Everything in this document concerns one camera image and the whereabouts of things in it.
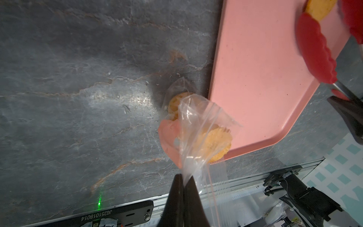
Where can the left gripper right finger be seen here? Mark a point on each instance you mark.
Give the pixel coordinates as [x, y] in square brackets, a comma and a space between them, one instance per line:
[193, 214]

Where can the pink plastic tray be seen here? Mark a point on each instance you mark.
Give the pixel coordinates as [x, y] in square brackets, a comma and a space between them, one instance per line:
[259, 76]

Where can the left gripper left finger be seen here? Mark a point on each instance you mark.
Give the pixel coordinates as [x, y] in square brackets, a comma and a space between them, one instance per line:
[174, 207]

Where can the small clear zip bag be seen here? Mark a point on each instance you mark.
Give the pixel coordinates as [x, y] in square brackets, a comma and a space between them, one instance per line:
[196, 134]

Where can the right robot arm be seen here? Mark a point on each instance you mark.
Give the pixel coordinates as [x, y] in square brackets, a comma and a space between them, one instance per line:
[332, 194]

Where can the red metal tongs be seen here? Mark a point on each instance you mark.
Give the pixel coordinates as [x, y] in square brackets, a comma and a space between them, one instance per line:
[312, 44]

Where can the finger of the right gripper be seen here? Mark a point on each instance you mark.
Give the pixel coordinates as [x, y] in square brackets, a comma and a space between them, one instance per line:
[352, 114]

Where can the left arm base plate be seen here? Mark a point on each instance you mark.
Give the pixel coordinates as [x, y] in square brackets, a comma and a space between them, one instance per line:
[124, 216]

